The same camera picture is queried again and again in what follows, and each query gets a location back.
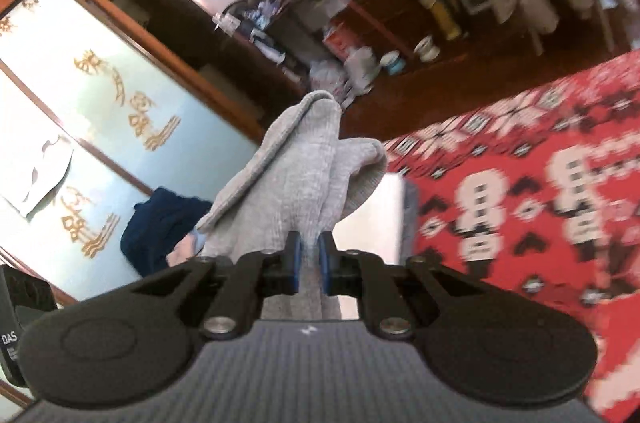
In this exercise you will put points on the navy blue garment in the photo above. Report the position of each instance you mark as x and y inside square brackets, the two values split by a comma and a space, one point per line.
[155, 223]

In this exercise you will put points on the blue pet bowl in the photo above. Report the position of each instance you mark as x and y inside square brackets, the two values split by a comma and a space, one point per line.
[392, 63]

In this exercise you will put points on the white folded cloth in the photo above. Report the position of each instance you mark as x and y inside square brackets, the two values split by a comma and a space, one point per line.
[380, 223]

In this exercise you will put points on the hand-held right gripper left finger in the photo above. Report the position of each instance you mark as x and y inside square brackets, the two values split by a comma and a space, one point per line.
[296, 263]

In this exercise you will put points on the printed plastic bag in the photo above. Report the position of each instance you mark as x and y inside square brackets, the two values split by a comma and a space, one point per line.
[327, 80]

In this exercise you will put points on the wooden drawer cabinet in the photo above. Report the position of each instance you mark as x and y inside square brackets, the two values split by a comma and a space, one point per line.
[390, 23]

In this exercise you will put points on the white plastic bag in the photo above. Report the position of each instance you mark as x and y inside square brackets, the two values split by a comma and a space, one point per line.
[362, 68]

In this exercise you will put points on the white ceramic pet bowl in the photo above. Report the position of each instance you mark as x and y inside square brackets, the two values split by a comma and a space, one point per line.
[426, 49]

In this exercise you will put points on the red white carton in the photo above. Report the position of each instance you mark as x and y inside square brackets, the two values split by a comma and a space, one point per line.
[337, 43]

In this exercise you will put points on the grey sweater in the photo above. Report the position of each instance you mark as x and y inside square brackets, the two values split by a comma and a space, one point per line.
[300, 183]

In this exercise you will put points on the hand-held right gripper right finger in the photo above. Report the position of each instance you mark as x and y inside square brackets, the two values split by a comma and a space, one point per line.
[325, 263]

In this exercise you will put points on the wooden wardrobe glass doors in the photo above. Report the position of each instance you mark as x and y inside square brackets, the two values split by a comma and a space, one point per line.
[100, 113]

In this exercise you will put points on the white chair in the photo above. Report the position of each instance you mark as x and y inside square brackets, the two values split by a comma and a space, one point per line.
[606, 28]

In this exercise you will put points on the yellow cardboard box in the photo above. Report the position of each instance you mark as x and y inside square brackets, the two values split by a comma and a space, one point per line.
[446, 20]

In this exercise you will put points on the red patterned blanket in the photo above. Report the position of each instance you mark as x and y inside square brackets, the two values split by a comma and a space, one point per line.
[500, 153]

